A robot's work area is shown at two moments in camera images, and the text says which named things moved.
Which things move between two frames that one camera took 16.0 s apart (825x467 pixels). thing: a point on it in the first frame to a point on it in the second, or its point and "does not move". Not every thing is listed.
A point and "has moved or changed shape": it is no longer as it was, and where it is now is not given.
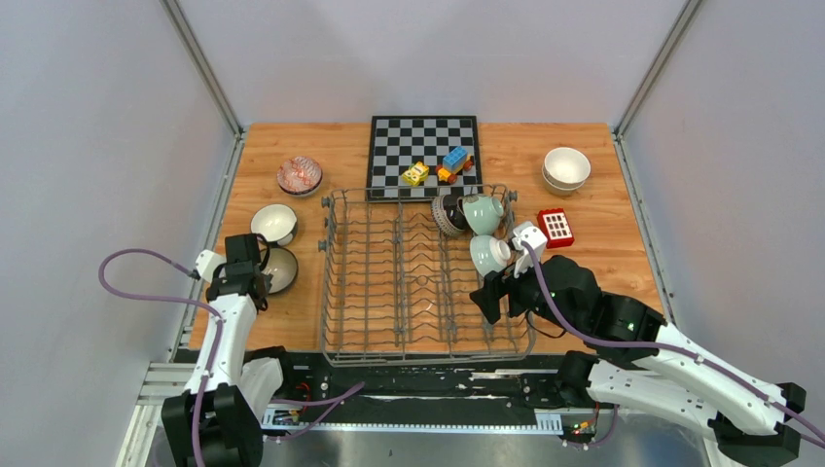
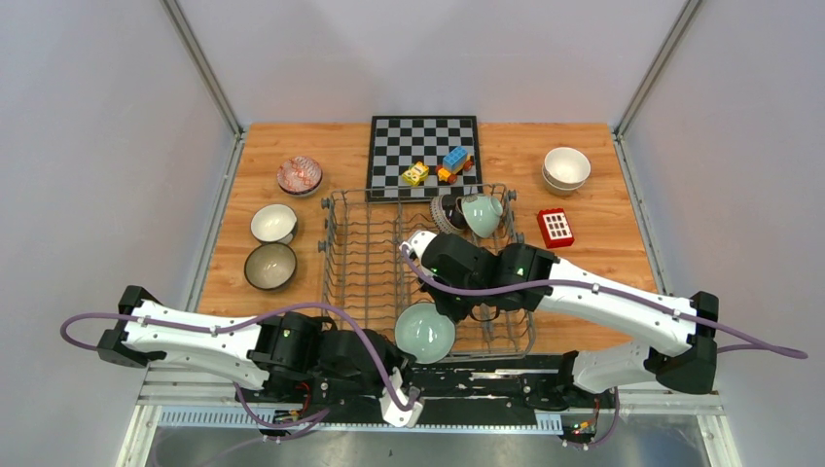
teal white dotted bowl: x=276 y=223 does not move
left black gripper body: x=267 y=279 to x=375 y=378
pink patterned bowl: x=300 y=175 does not move
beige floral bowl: x=560 y=190 does not move
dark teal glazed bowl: x=283 y=267 does not move
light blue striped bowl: x=488 y=254 has moved or changed shape
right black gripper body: x=522 y=293 to x=451 y=306
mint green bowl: x=483 y=213 does not move
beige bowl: x=566 y=166 does not move
